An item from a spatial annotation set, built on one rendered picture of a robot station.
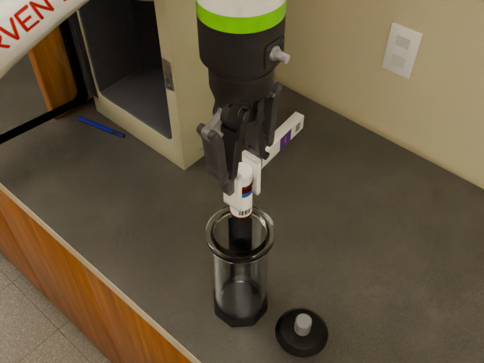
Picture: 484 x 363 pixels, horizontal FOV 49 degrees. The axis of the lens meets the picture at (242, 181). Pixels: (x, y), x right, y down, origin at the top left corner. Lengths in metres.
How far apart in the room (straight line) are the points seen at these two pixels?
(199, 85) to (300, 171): 0.31
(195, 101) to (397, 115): 0.49
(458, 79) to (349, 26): 0.27
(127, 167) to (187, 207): 0.19
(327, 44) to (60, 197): 0.72
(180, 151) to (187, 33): 0.28
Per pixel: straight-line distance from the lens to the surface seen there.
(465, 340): 1.05
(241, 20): 0.52
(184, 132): 1.14
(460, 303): 1.09
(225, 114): 0.60
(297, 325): 0.92
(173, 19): 0.99
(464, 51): 1.17
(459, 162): 1.31
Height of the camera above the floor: 1.82
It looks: 48 degrees down
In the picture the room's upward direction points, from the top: straight up
